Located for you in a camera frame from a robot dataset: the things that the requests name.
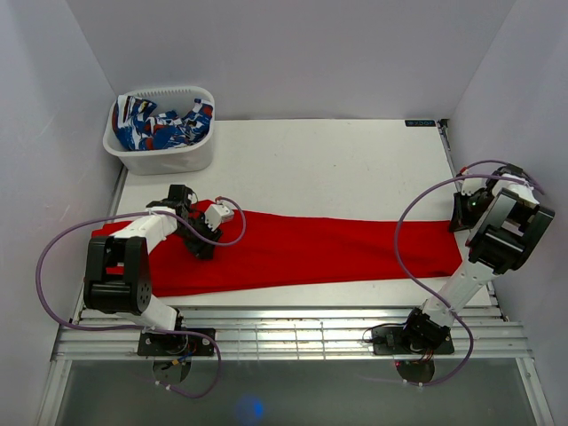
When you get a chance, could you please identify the red trousers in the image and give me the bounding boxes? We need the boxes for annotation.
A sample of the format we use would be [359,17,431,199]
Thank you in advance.
[91,199,465,299]

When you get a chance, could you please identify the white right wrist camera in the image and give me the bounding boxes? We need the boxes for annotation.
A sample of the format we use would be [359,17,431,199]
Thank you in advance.
[459,176,484,197]

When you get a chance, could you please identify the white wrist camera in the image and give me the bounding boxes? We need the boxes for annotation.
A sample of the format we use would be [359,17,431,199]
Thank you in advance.
[204,203,234,231]
[459,176,484,197]

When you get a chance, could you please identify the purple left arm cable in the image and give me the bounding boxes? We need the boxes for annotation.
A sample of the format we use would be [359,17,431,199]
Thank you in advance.
[35,195,248,398]

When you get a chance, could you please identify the blue white patterned garment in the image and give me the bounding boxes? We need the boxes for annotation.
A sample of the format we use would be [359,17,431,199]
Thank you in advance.
[111,95,214,151]

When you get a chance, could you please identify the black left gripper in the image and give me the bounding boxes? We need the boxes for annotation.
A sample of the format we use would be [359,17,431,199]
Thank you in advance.
[172,213,222,261]

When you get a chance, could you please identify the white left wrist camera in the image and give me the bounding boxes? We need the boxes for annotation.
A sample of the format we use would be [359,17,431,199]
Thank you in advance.
[204,203,234,231]

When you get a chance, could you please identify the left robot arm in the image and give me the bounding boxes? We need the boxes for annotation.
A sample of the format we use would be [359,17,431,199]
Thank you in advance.
[83,185,234,355]

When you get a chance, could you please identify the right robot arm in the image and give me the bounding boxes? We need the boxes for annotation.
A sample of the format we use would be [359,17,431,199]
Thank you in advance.
[400,162,555,352]

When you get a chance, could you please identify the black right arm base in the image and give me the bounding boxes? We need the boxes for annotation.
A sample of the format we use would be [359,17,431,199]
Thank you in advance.
[370,325,454,355]

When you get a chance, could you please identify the small black table label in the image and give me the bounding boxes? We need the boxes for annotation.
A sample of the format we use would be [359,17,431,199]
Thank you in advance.
[404,119,437,128]

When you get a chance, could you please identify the aluminium frame rail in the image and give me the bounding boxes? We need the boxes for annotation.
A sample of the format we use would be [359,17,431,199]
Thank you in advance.
[52,307,532,361]

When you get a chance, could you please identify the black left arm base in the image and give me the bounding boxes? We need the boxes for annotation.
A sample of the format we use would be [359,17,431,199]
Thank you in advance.
[137,332,215,358]

